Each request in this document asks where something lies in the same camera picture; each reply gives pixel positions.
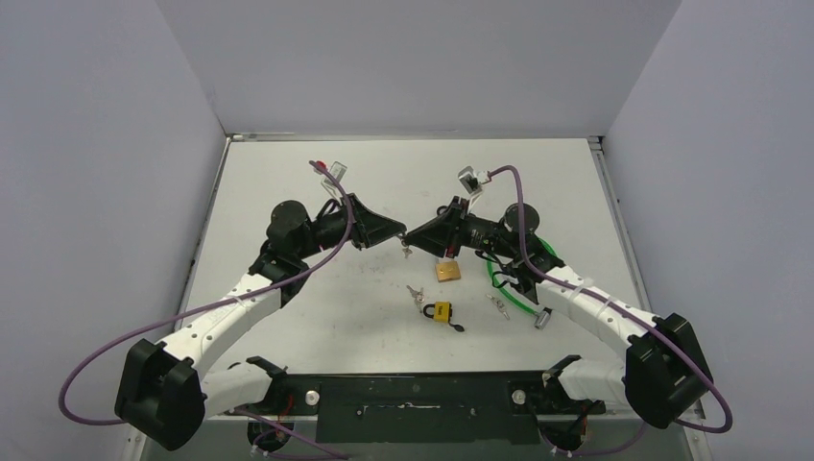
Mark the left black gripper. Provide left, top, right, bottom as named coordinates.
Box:
left=296, top=193, right=407, bottom=260

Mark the brass padlock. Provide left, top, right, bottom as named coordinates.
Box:
left=435, top=259, right=462, bottom=283

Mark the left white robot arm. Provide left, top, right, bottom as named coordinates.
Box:
left=114, top=194, right=406, bottom=450

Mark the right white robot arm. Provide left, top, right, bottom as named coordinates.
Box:
left=402, top=197, right=713, bottom=428

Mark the silver key bunch centre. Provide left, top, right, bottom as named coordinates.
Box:
left=407, top=285, right=426, bottom=313

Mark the silver key bunch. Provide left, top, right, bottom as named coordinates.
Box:
left=486, top=294, right=511, bottom=320
left=407, top=285, right=426, bottom=313

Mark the silver key bunch right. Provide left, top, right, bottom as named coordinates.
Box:
left=486, top=294, right=511, bottom=320

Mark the yellow black padlock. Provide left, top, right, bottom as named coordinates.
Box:
left=421, top=302, right=452, bottom=325

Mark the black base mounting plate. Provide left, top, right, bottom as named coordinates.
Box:
left=248, top=371, right=606, bottom=445

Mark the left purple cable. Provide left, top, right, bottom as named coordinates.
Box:
left=58, top=159, right=355, bottom=426

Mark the purple cable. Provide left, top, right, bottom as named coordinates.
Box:
left=58, top=159, right=355, bottom=426
left=483, top=165, right=733, bottom=435

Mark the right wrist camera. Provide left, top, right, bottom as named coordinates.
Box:
left=458, top=166, right=491, bottom=196

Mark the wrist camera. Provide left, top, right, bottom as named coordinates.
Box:
left=458, top=166, right=491, bottom=196
left=322, top=161, right=347, bottom=192

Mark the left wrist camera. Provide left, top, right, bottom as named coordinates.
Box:
left=322, top=161, right=347, bottom=192

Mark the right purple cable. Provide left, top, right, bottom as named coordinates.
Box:
left=483, top=165, right=733, bottom=435

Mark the green cable lock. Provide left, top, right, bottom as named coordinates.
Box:
left=486, top=260, right=552, bottom=330

